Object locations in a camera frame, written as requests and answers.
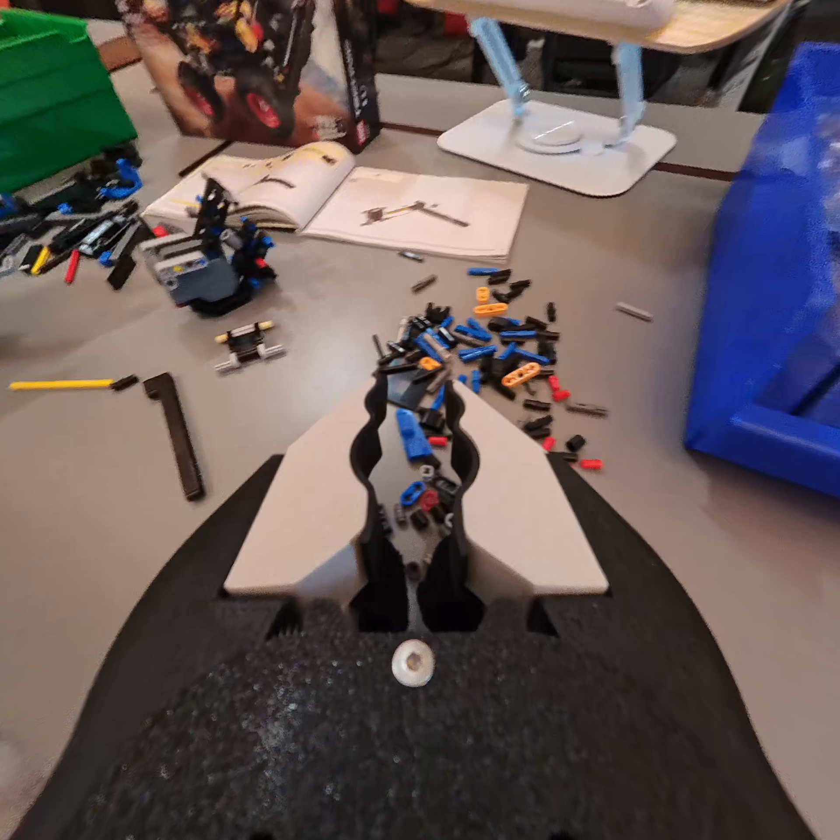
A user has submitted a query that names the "lego set cardboard box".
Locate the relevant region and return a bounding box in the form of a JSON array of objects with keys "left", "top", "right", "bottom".
[{"left": 125, "top": 0, "right": 383, "bottom": 155}]

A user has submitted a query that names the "partly built lego model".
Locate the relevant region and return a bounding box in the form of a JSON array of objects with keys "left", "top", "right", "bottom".
[{"left": 140, "top": 176, "right": 278, "bottom": 317}]

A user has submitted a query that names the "white stand with blue arms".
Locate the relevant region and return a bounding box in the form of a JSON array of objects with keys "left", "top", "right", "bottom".
[{"left": 403, "top": 0, "right": 791, "bottom": 198}]

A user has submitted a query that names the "green plastic bin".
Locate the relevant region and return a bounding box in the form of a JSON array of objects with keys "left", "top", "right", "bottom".
[{"left": 0, "top": 10, "right": 139, "bottom": 194}]

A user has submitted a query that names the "blue plastic bin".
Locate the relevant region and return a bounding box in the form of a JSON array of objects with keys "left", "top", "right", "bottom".
[{"left": 684, "top": 42, "right": 840, "bottom": 500}]

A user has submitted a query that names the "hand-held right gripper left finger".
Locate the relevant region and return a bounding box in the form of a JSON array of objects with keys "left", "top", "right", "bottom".
[{"left": 223, "top": 374, "right": 409, "bottom": 634}]

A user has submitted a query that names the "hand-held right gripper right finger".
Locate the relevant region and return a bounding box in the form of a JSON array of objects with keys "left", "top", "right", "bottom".
[{"left": 417, "top": 379, "right": 609, "bottom": 634}]

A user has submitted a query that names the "pile of small lego connectors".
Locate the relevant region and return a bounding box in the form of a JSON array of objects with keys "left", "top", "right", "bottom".
[{"left": 369, "top": 264, "right": 610, "bottom": 534}]

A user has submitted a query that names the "yellow lego axle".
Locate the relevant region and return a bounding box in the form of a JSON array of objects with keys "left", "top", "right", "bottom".
[{"left": 9, "top": 375, "right": 114, "bottom": 393}]

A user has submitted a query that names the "small black white lego assembly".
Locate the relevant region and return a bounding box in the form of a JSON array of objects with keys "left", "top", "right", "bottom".
[{"left": 214, "top": 319, "right": 287, "bottom": 376}]

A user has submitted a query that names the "white lego instruction booklet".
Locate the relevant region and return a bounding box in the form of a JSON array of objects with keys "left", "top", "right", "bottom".
[{"left": 141, "top": 141, "right": 530, "bottom": 263}]

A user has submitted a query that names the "black angled lego beam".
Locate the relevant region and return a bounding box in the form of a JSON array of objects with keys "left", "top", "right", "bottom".
[{"left": 143, "top": 372, "right": 206, "bottom": 502}]

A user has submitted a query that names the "pile of black lego beams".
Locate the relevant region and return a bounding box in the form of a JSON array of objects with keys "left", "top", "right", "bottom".
[{"left": 0, "top": 156, "right": 155, "bottom": 291}]

